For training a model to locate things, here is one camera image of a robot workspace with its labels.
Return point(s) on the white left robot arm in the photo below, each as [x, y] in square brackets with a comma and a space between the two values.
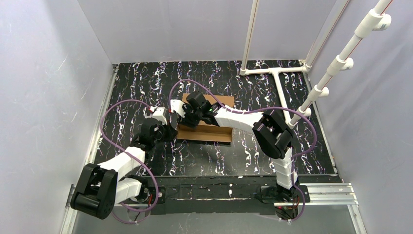
[113, 177]

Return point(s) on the white PVC camera pole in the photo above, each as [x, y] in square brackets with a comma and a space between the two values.
[375, 20]

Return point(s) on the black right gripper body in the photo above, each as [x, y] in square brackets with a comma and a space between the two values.
[188, 114]

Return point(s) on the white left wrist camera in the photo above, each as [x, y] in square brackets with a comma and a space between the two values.
[160, 113]

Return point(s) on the white PVC pipe frame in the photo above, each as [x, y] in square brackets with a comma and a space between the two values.
[312, 55]

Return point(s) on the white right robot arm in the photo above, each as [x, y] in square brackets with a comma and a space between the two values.
[271, 132]

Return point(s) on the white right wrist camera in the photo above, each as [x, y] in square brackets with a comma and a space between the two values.
[174, 120]

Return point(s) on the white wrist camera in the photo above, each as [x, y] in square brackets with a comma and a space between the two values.
[160, 113]
[174, 120]

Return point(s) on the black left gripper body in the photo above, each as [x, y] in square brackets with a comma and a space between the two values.
[171, 131]

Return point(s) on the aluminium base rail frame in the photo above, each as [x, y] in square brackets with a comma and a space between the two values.
[232, 194]

